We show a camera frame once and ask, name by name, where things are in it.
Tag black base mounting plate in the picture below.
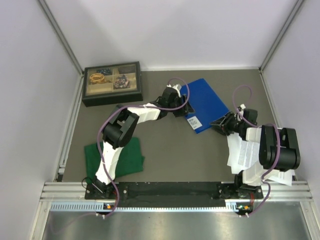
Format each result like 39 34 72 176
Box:
84 181 263 208

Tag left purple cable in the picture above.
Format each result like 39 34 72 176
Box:
96 78 191 218

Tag gold bracelet in box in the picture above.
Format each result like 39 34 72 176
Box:
89 72 113 85

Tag blue file folder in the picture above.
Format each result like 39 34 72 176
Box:
185 78 229 134

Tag black compartment display box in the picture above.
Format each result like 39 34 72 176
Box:
82 61 143 107

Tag grey slotted cable duct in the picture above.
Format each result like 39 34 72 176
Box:
50 202 252 213

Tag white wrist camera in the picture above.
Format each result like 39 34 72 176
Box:
237 104 246 114
167 84 182 98

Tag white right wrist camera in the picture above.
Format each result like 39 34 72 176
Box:
237 104 246 114

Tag colourful jewellery in box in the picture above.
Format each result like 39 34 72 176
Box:
113 74 130 90

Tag green folded t-shirt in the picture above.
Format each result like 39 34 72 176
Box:
84 137 145 183

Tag printed white paper sheets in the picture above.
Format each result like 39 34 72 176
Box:
227 133 293 186

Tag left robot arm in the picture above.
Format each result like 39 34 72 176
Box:
92 84 191 199

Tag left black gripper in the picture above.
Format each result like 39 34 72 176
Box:
167 94 195 117

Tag aluminium frame rail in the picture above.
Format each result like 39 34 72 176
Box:
40 181 313 202

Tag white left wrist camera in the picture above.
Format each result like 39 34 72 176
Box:
167 84 182 98

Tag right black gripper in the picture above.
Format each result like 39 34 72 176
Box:
209 111 245 136

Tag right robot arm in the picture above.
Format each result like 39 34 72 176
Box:
210 105 301 198

